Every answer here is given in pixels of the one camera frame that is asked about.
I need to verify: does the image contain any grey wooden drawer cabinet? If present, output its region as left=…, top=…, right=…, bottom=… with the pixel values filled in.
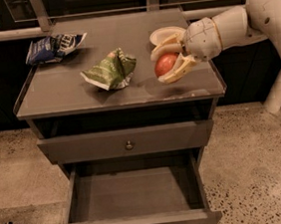
left=14, top=8, right=225, bottom=224

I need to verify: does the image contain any white ceramic bowl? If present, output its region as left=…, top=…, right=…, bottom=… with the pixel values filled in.
left=149, top=26, right=186, bottom=46

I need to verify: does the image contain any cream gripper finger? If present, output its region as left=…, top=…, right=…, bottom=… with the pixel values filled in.
left=150, top=33, right=185, bottom=62
left=157, top=54, right=196, bottom=84

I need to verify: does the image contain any metal railing frame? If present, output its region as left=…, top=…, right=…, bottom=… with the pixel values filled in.
left=0, top=0, right=281, bottom=43

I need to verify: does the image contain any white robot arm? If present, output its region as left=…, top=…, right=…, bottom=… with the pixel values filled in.
left=150, top=0, right=281, bottom=84

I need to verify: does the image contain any round metal drawer knob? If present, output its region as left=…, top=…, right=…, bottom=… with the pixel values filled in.
left=125, top=140, right=135, bottom=150

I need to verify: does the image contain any white cylindrical post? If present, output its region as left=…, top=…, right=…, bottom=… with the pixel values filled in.
left=264, top=70, right=281, bottom=113

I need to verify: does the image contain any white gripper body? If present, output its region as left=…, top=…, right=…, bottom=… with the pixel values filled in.
left=183, top=18, right=223, bottom=62

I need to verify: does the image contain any red apple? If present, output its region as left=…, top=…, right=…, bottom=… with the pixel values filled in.
left=154, top=53, right=178, bottom=77

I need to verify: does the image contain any open grey middle drawer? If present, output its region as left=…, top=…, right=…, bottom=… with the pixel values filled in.
left=63, top=154, right=221, bottom=224

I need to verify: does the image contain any green crumpled chip bag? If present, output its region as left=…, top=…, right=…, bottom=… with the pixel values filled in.
left=81, top=48, right=137, bottom=91

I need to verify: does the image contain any closed grey top drawer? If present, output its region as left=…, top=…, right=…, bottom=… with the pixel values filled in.
left=38, top=119, right=213, bottom=164

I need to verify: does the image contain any blue crumpled chip bag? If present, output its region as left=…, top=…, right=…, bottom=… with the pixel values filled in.
left=26, top=33, right=87, bottom=66

